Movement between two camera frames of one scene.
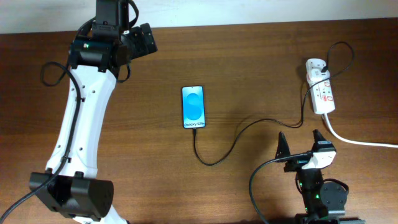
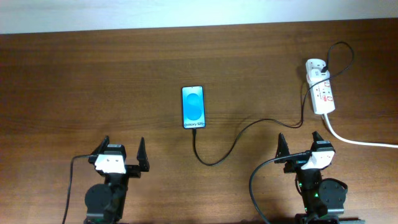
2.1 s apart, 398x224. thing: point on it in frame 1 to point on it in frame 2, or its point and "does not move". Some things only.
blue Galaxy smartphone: [193, 107] does not move
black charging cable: [309, 84] does not move
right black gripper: [283, 149] does not move
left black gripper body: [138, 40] to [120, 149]
